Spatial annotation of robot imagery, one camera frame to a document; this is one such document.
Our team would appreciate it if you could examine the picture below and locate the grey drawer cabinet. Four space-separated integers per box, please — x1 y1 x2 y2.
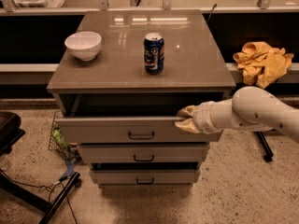
46 9 236 189

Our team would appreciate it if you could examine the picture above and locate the black stand leg right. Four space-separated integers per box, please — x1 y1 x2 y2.
255 132 274 162

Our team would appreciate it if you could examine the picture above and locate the green item in basket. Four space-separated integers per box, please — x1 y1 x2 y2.
52 128 69 153

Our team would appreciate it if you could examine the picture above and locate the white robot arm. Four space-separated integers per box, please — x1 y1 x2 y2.
175 86 299 142

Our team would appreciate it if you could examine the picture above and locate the black cable behind cabinet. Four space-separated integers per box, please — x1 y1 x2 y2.
206 3 219 22

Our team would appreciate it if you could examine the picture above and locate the black stand left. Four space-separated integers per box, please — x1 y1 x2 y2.
0 110 82 224

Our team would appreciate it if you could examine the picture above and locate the blue soda can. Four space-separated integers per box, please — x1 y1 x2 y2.
144 33 164 74

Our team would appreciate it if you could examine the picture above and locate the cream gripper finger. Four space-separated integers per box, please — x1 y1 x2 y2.
175 119 201 133
177 105 196 117

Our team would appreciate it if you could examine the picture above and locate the grey drawer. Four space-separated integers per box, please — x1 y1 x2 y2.
78 143 209 163
90 169 200 185
55 117 221 144

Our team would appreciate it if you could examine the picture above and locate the yellow crumpled cloth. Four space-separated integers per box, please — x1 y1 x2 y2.
233 42 293 89

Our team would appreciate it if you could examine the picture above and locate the black floor cable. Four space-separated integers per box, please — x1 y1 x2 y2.
0 168 78 224

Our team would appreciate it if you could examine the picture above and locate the blue object on floor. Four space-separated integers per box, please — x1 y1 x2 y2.
59 159 81 181

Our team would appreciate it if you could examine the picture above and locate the wire mesh basket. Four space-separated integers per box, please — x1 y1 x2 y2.
48 111 79 161

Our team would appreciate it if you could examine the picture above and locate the white ceramic bowl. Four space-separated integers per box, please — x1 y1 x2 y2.
64 31 102 61

